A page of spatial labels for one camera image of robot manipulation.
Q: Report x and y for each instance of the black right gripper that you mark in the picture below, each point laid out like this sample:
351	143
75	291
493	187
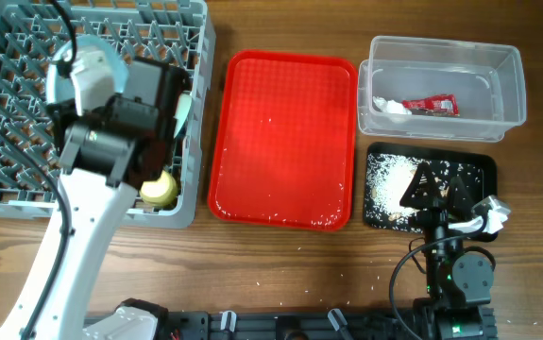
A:
438	215

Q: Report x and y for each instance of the red sauce packet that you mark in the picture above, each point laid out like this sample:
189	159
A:
438	105

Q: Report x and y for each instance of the white napkin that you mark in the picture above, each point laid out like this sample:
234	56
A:
390	106

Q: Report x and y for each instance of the light green bowl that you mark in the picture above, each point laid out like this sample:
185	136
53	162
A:
182	112

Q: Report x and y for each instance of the yellow plastic cup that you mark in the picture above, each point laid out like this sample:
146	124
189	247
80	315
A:
161	192

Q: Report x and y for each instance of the light blue plate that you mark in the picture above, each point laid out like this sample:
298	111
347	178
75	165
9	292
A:
60	89

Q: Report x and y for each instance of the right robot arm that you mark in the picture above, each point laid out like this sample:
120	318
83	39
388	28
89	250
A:
459	277

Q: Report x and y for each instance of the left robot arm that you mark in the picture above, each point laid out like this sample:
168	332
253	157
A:
111	144

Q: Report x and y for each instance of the black waste bin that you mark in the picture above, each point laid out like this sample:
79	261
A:
390	169

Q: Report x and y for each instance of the grey plastic dishwasher rack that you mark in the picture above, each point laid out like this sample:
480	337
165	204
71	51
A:
32	32

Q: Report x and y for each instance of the clear plastic storage bin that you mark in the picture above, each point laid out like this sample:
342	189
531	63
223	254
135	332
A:
486	80

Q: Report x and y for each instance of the red plastic tray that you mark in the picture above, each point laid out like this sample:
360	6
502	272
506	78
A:
285	144

